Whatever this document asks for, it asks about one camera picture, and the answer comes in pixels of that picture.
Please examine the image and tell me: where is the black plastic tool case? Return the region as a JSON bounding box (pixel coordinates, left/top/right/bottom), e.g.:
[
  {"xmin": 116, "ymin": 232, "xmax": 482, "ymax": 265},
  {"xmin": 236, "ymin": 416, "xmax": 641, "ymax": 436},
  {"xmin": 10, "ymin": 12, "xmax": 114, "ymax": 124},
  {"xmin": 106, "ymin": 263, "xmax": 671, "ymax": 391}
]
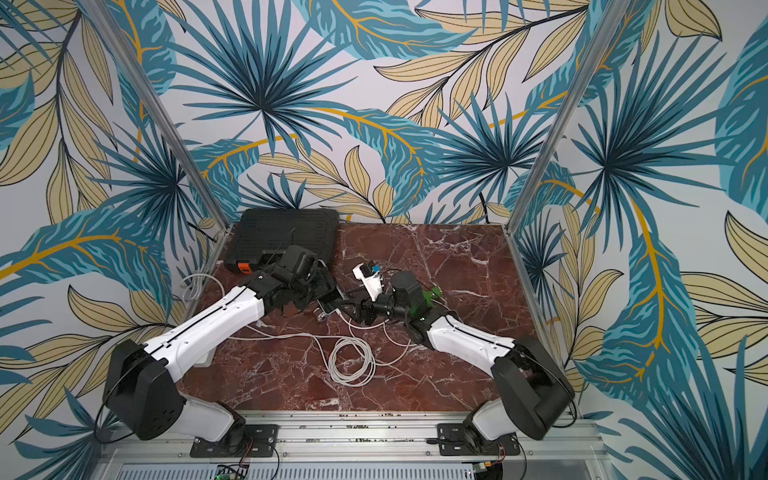
[{"xmin": 224, "ymin": 208, "xmax": 339, "ymax": 274}]

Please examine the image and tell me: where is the right aluminium frame post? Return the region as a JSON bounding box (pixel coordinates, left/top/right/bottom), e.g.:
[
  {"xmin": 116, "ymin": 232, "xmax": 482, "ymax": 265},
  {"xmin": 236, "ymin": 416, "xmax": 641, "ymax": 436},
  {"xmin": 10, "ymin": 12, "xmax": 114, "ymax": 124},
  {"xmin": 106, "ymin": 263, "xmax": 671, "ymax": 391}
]
[{"xmin": 505, "ymin": 1, "xmax": 629, "ymax": 239}]

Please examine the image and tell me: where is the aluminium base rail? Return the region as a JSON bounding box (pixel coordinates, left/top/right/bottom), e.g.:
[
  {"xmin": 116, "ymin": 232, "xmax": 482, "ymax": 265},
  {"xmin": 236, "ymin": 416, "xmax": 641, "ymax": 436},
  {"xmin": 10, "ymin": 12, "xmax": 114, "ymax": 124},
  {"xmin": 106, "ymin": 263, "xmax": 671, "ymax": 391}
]
[{"xmin": 91, "ymin": 411, "xmax": 617, "ymax": 479}]

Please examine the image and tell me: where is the white power strip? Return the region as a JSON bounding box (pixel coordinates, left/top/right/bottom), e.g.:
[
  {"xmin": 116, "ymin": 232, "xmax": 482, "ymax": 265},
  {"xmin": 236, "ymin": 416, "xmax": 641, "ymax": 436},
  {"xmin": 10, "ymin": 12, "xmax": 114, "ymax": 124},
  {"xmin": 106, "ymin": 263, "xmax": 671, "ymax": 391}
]
[{"xmin": 194, "ymin": 350, "xmax": 215, "ymax": 368}]

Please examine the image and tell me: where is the aluminium frame post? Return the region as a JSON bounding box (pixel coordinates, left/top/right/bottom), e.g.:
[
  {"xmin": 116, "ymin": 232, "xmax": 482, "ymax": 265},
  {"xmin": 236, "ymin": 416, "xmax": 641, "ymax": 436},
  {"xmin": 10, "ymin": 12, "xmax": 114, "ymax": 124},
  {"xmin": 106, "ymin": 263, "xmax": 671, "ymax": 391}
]
[
  {"xmin": 79, "ymin": 0, "xmax": 230, "ymax": 230},
  {"xmin": 505, "ymin": 1, "xmax": 629, "ymax": 239}
]

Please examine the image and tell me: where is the phone with light case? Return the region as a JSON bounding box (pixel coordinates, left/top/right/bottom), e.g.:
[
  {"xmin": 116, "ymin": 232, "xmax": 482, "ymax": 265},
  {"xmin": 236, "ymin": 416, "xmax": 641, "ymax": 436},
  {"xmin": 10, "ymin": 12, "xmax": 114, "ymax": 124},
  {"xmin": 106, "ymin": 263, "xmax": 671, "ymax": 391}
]
[{"xmin": 317, "ymin": 295, "xmax": 342, "ymax": 316}]

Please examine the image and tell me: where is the green plastic tap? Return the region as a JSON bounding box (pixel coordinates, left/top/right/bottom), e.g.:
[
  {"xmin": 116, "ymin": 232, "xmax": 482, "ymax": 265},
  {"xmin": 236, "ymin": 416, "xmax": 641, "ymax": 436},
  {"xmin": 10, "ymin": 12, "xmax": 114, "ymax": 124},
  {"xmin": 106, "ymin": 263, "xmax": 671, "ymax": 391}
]
[{"xmin": 417, "ymin": 286, "xmax": 442, "ymax": 313}]

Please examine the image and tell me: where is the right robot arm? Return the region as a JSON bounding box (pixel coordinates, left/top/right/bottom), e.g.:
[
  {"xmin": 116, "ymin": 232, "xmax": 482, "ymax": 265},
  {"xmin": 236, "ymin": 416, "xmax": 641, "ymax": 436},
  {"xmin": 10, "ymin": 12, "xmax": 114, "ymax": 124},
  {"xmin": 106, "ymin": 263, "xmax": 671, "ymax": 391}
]
[{"xmin": 323, "ymin": 271, "xmax": 575, "ymax": 454}]

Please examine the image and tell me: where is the left aluminium frame post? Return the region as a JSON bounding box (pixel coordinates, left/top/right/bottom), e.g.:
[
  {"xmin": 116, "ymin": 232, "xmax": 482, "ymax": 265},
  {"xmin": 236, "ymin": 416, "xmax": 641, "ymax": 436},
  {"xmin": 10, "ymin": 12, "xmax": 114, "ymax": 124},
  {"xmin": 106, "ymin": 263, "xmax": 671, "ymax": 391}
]
[{"xmin": 79, "ymin": 0, "xmax": 230, "ymax": 230}]

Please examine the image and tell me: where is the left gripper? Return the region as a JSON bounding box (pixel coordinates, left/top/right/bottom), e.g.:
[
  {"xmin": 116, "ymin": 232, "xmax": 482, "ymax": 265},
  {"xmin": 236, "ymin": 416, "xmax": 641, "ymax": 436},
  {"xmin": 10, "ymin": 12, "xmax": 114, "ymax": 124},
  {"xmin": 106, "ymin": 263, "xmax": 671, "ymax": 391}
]
[{"xmin": 292, "ymin": 264, "xmax": 338, "ymax": 309}]

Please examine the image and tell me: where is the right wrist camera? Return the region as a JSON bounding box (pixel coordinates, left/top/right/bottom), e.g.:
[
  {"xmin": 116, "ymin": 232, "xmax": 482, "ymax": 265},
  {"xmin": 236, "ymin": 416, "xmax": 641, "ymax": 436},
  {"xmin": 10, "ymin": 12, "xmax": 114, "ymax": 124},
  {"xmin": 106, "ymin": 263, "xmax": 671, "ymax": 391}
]
[{"xmin": 353, "ymin": 261, "xmax": 383, "ymax": 301}]

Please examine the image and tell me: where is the white power strip cord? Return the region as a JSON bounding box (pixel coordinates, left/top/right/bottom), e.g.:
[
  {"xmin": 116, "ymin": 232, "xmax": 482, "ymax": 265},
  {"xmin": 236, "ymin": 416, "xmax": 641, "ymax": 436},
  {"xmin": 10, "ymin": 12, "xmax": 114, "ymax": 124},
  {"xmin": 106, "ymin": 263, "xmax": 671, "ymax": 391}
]
[{"xmin": 178, "ymin": 273, "xmax": 223, "ymax": 307}]

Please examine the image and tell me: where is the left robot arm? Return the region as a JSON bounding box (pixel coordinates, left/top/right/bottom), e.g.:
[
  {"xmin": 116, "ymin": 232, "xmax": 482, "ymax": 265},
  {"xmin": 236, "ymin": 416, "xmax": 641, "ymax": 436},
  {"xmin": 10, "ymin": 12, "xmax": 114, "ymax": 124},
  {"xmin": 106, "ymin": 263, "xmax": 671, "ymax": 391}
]
[{"xmin": 103, "ymin": 263, "xmax": 342, "ymax": 456}]

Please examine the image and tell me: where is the white charging cable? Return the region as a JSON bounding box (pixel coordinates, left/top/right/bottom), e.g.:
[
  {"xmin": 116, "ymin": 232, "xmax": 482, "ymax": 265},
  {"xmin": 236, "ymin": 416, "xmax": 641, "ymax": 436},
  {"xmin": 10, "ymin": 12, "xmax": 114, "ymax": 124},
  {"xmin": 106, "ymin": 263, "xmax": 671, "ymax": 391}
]
[{"xmin": 219, "ymin": 299, "xmax": 457, "ymax": 388}]

